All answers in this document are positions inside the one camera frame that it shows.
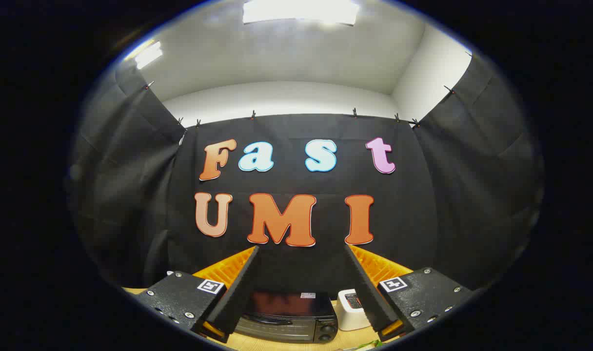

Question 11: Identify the white pop-up toaster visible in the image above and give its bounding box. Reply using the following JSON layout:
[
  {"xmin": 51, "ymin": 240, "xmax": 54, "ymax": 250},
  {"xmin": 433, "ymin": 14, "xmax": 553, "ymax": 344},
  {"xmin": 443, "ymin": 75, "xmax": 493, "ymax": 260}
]
[{"xmin": 336, "ymin": 289, "xmax": 371, "ymax": 332}]

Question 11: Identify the large ceiling light panel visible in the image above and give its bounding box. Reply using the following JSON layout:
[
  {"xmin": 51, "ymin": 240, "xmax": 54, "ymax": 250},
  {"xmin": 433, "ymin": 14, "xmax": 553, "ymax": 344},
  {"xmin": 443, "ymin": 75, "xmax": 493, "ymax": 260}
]
[{"xmin": 243, "ymin": 0, "xmax": 360, "ymax": 26}]

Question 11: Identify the black toaster oven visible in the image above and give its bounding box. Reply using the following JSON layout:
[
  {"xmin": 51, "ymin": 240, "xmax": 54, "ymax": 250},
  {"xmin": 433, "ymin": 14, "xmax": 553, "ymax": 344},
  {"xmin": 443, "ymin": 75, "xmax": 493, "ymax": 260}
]
[{"xmin": 234, "ymin": 292, "xmax": 339, "ymax": 343}]

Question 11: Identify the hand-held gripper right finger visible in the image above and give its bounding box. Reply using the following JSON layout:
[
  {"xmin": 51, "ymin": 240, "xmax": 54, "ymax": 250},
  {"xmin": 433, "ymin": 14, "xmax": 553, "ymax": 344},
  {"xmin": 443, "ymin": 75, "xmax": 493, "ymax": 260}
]
[{"xmin": 344, "ymin": 244, "xmax": 475, "ymax": 342}]

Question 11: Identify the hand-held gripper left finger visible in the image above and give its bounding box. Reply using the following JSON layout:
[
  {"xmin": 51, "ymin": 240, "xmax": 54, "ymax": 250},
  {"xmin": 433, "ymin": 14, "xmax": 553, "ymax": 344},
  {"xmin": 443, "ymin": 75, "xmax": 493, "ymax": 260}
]
[{"xmin": 136, "ymin": 245, "xmax": 260, "ymax": 343}]

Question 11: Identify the small ceiling light panel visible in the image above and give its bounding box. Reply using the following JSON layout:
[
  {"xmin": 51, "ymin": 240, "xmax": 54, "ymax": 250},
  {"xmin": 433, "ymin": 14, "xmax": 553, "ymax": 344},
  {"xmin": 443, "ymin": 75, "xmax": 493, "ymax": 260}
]
[{"xmin": 126, "ymin": 40, "xmax": 163, "ymax": 70}]

